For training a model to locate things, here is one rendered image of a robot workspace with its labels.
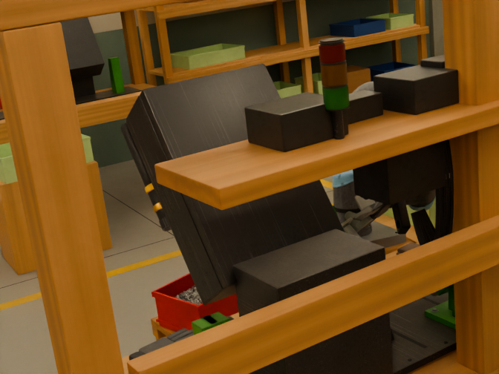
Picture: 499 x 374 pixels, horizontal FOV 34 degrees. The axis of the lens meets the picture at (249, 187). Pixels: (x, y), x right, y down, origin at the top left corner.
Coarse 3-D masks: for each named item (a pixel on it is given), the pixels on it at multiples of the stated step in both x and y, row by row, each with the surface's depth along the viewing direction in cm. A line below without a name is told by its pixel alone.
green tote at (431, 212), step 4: (432, 204) 301; (408, 208) 314; (432, 208) 301; (388, 212) 326; (392, 212) 324; (408, 212) 315; (412, 212) 313; (428, 212) 303; (432, 212) 302; (388, 216) 328; (392, 216) 325; (408, 216) 316; (428, 216) 304; (432, 216) 302; (432, 220) 303; (412, 224) 315
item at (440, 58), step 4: (436, 56) 183; (440, 56) 183; (444, 56) 182; (424, 60) 181; (428, 60) 180; (432, 60) 179; (436, 60) 179; (440, 60) 178; (444, 60) 177; (420, 64) 182; (424, 64) 181; (428, 64) 180; (432, 64) 179; (436, 64) 178; (440, 64) 177; (444, 64) 177
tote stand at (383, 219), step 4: (380, 216) 329; (384, 216) 328; (376, 220) 324; (380, 220) 324; (384, 220) 324; (388, 220) 323; (392, 220) 322; (384, 224) 320; (388, 224) 319; (392, 224) 319; (396, 228) 314; (412, 228) 312; (408, 232) 308; (412, 232) 308; (408, 236) 305; (412, 236) 304; (416, 236) 304; (412, 240) 301; (416, 240) 300
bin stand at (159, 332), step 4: (152, 320) 259; (152, 324) 260; (156, 324) 257; (152, 328) 261; (156, 328) 258; (160, 328) 255; (164, 328) 252; (156, 332) 259; (160, 332) 259; (164, 332) 253; (168, 332) 250; (172, 332) 249; (156, 336) 260; (160, 336) 259; (164, 336) 260
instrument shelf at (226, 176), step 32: (352, 128) 165; (384, 128) 162; (416, 128) 159; (448, 128) 163; (480, 128) 168; (192, 160) 155; (224, 160) 153; (256, 160) 150; (288, 160) 148; (320, 160) 146; (352, 160) 151; (192, 192) 145; (224, 192) 136; (256, 192) 140
